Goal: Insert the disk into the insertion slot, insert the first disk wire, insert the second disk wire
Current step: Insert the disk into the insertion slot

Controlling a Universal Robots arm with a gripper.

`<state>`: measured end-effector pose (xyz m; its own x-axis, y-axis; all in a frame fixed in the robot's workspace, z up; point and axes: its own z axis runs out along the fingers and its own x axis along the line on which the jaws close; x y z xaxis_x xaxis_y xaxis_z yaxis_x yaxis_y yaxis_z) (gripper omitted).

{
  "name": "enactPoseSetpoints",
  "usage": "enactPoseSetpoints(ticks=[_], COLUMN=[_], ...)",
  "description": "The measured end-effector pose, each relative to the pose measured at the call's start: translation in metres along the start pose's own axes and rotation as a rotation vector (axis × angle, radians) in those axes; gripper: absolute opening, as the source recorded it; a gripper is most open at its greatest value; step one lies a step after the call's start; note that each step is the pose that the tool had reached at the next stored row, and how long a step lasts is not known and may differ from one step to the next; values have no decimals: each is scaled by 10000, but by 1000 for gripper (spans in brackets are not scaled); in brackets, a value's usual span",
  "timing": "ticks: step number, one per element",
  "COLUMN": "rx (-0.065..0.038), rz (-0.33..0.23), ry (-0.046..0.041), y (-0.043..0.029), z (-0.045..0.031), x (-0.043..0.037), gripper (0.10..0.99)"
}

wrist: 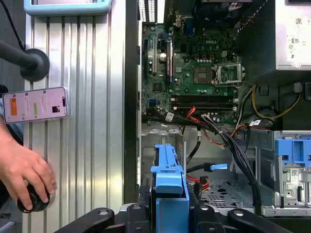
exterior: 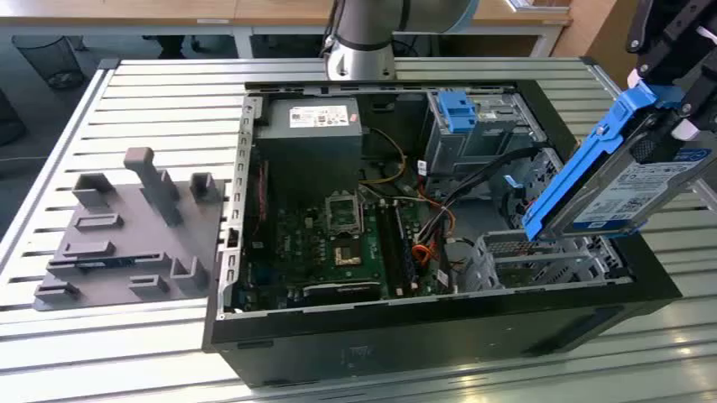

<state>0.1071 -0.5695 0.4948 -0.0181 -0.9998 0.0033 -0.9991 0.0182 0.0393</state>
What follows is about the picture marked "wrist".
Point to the small round black tool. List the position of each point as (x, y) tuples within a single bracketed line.
[(39, 206)]

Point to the black RAM slot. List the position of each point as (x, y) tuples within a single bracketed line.
[(204, 109), (204, 101), (204, 97), (204, 105)]

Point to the black PC case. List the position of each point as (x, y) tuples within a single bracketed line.
[(131, 97)]

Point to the blue plastic drive carrier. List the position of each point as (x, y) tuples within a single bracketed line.
[(284, 150)]

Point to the metal socket cover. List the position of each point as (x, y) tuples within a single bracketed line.
[(228, 65)]

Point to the silver coin cell battery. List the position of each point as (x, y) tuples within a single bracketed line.
[(162, 57)]

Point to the hard disk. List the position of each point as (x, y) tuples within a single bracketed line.
[(170, 179)]

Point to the black graphics card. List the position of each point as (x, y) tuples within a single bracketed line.
[(169, 60)]

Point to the thick black round plug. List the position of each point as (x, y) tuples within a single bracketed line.
[(36, 64)]

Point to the dark expansion slot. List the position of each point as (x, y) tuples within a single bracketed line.
[(146, 55)]

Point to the white smartphone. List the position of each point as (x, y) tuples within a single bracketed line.
[(36, 104)]

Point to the CPU socket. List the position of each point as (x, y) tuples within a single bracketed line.
[(202, 74)]

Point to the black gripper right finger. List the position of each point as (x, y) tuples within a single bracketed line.
[(204, 218)]

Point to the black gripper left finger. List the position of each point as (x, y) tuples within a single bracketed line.
[(136, 218)]

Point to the white expansion slot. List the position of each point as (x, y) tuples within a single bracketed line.
[(154, 55)]

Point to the thin metal locking lever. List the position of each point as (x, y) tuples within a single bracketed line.
[(228, 85)]

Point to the green motherboard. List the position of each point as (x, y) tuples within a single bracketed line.
[(184, 63)]

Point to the person's bare hand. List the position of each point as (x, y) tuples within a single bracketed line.
[(22, 165)]

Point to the grey metal drive cage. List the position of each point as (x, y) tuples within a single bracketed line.
[(267, 170)]

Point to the pale blue teach pendant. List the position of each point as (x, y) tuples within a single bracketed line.
[(68, 11)]

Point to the grey power supply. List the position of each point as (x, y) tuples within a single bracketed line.
[(291, 36)]

